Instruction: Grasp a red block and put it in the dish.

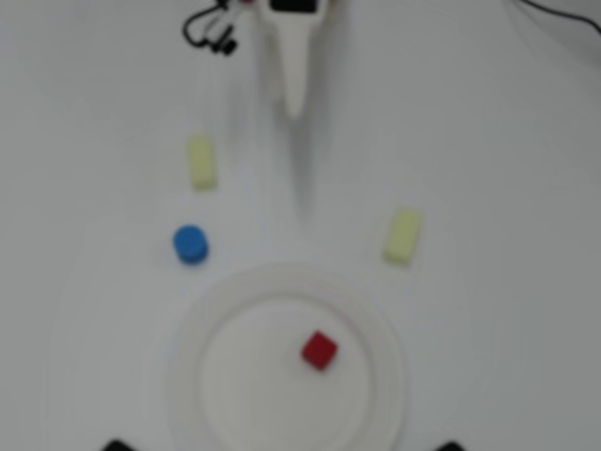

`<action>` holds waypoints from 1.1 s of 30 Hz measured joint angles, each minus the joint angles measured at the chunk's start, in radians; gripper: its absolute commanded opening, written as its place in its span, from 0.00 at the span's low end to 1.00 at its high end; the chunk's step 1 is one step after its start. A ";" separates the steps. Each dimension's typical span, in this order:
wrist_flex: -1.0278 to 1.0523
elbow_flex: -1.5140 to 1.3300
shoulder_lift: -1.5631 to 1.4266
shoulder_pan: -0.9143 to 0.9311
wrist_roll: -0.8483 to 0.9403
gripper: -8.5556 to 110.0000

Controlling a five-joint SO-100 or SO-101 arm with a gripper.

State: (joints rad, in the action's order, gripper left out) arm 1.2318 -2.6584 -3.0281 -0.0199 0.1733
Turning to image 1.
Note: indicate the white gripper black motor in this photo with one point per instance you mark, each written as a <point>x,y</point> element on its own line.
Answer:
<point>291,35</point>

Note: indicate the red perforated cube block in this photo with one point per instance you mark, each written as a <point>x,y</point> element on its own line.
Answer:
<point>319,350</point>

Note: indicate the pale yellow sponge block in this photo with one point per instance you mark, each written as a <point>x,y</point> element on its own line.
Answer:
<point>402,237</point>
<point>202,163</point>

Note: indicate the blue perforated cylinder block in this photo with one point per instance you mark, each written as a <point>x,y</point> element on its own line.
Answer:
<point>190,244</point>

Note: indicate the white paper plate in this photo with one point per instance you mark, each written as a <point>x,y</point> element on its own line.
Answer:
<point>286,364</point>

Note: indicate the black stand foot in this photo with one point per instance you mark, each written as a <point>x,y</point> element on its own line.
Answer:
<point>450,446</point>
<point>117,445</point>

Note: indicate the small wrist camera white mount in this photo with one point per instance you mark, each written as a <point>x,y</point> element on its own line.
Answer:
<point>224,40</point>

